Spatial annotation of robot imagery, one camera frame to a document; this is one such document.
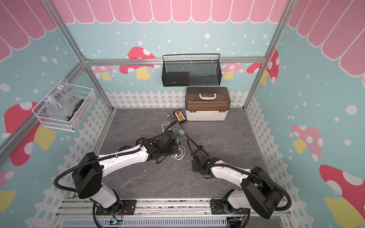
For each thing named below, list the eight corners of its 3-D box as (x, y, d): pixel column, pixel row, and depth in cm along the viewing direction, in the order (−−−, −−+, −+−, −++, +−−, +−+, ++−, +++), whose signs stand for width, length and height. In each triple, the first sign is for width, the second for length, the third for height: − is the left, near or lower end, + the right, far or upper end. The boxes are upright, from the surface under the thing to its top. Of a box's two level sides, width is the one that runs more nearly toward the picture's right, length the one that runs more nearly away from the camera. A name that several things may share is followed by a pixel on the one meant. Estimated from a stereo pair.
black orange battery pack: (179, 124, 112) (179, 123, 110) (172, 112, 120) (172, 110, 119) (187, 122, 114) (187, 120, 112) (180, 109, 122) (179, 108, 121)
